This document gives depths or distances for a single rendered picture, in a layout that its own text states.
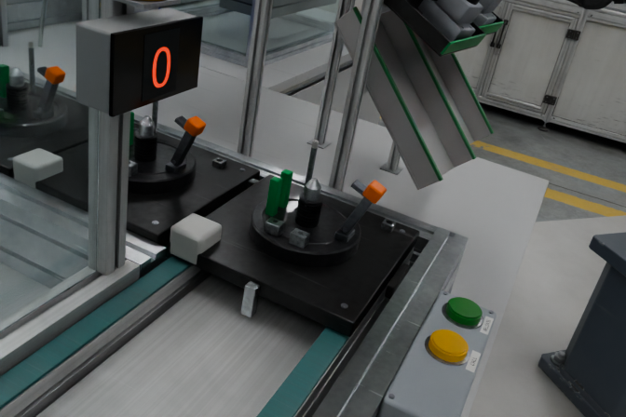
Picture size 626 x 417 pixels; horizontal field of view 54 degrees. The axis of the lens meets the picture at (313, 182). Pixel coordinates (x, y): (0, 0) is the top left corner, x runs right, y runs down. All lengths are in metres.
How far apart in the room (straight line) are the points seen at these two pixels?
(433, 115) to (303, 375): 0.54
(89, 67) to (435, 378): 0.43
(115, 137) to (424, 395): 0.39
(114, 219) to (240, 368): 0.20
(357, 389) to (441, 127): 0.53
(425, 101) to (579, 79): 3.70
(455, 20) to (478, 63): 3.84
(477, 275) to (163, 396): 0.56
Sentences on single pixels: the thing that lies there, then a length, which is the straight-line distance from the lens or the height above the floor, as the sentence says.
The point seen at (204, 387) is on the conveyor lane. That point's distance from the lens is 0.65.
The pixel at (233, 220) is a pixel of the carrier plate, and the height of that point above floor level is 0.97.
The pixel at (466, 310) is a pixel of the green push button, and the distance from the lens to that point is 0.73.
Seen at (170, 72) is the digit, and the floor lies 1.19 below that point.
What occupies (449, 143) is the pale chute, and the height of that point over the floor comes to 1.03.
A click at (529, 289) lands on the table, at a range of 1.04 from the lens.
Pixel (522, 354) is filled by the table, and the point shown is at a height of 0.86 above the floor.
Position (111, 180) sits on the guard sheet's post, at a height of 1.08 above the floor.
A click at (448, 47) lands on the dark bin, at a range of 0.87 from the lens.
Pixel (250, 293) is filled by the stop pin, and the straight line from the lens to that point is 0.69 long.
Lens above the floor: 1.38
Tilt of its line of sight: 26 degrees down
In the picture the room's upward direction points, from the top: 11 degrees clockwise
